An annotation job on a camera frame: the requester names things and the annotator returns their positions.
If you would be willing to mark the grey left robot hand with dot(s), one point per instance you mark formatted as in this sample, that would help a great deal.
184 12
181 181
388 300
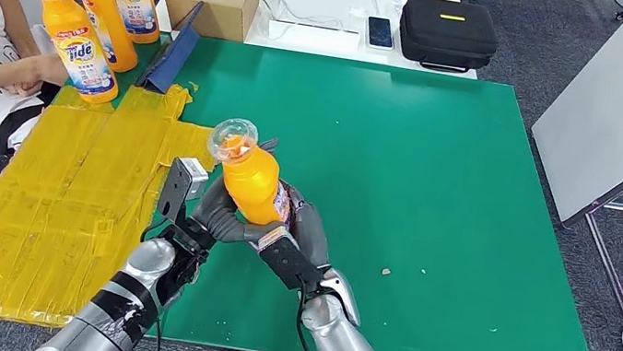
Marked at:
222 216

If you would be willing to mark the person's right hand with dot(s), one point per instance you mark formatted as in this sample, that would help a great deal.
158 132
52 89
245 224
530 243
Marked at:
40 73

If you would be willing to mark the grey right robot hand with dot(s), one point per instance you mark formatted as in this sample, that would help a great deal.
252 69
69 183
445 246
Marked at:
309 229

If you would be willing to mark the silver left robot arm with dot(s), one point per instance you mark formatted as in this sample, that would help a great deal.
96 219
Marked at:
132 301

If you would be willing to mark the green table mat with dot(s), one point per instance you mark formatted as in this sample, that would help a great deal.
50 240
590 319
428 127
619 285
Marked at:
383 148

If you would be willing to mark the yellow tape sheet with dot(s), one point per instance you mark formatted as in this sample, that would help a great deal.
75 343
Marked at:
48 202

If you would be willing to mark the dark blue folder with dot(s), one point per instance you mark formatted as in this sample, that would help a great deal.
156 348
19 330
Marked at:
171 63

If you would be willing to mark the smartphone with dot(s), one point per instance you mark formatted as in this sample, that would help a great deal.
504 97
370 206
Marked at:
380 32

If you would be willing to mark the black zip case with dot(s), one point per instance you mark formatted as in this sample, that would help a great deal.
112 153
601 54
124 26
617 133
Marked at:
447 34

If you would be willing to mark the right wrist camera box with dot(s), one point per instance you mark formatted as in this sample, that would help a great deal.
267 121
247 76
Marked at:
287 257

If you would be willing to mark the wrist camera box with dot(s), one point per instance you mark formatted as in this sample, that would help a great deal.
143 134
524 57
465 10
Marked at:
287 257
180 185

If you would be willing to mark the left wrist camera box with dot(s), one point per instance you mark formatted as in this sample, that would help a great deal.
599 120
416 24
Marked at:
180 185

